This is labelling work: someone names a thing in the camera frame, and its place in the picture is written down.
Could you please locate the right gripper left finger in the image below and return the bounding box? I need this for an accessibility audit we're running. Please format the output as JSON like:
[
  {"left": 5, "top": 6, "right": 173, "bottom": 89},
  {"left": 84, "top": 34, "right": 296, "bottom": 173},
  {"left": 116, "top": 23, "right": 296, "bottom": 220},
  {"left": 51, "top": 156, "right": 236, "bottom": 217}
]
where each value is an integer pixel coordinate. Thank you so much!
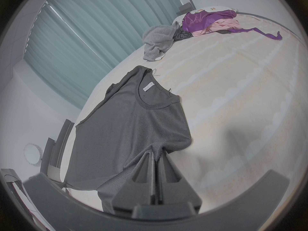
[{"left": 112, "top": 150, "right": 156, "bottom": 210}]

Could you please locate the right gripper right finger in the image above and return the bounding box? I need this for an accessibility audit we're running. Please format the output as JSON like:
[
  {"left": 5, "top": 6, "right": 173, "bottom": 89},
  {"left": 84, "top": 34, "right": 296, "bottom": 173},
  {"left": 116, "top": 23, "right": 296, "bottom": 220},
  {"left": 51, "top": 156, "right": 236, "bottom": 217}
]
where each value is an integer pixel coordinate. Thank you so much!
[{"left": 157, "top": 152, "right": 202, "bottom": 209}]

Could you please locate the black T-shirt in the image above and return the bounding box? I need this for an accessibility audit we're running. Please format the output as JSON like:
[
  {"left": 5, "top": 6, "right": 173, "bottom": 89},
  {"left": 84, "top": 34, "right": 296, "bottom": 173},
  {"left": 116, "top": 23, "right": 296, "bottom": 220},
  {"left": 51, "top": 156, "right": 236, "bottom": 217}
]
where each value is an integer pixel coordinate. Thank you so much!
[{"left": 61, "top": 66, "right": 192, "bottom": 215}]

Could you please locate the bed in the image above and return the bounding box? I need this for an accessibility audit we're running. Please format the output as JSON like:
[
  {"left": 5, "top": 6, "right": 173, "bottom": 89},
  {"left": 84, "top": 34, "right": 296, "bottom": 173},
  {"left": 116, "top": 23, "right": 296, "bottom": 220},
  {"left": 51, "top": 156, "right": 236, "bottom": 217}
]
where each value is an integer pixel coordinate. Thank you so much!
[{"left": 61, "top": 0, "right": 308, "bottom": 214}]

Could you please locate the round white mirror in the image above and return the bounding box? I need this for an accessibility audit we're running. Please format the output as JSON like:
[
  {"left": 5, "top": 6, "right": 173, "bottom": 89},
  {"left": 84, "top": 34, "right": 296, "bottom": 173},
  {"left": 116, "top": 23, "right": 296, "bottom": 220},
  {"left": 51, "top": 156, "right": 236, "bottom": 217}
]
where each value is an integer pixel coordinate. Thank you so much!
[{"left": 23, "top": 143, "right": 41, "bottom": 165}]

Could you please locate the blue-green curtain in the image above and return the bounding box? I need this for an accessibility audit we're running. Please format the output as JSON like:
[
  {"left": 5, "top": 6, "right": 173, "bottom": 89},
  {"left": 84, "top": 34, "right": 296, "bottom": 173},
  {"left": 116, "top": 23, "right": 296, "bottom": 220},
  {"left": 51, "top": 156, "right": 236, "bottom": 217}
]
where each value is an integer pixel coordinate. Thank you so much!
[
  {"left": 46, "top": 0, "right": 183, "bottom": 71},
  {"left": 24, "top": 6, "right": 114, "bottom": 110}
]

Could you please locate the grey garment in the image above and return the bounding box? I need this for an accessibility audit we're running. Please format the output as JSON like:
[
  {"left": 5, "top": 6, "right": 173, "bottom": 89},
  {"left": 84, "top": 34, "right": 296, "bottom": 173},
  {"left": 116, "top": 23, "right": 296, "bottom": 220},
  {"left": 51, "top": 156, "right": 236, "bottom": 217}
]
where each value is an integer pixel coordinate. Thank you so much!
[{"left": 143, "top": 24, "right": 181, "bottom": 62}]

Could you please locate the black shiny garment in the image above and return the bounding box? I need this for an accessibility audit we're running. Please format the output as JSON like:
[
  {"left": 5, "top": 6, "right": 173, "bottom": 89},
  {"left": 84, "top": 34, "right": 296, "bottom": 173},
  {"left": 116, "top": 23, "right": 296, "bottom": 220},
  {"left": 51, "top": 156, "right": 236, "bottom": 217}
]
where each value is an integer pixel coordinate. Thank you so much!
[{"left": 173, "top": 29, "right": 193, "bottom": 41}]

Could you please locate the purple satin garment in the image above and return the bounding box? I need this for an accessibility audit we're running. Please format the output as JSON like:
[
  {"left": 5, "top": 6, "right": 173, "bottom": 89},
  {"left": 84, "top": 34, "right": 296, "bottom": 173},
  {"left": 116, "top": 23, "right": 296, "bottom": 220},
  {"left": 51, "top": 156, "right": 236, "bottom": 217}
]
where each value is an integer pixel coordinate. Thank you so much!
[{"left": 182, "top": 10, "right": 283, "bottom": 41}]

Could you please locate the grey bedside table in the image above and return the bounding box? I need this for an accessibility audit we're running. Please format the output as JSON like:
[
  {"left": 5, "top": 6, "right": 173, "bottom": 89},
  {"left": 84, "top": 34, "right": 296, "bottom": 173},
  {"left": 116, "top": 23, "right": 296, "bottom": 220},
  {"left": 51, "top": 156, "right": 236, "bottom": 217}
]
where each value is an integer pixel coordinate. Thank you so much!
[{"left": 177, "top": 3, "right": 193, "bottom": 15}]

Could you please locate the white printed pillow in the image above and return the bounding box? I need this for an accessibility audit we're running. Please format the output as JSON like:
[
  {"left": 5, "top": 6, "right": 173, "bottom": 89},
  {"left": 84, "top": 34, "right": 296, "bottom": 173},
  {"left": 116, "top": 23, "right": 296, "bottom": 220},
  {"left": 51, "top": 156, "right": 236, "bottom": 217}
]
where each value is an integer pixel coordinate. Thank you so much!
[{"left": 172, "top": 6, "right": 239, "bottom": 29}]

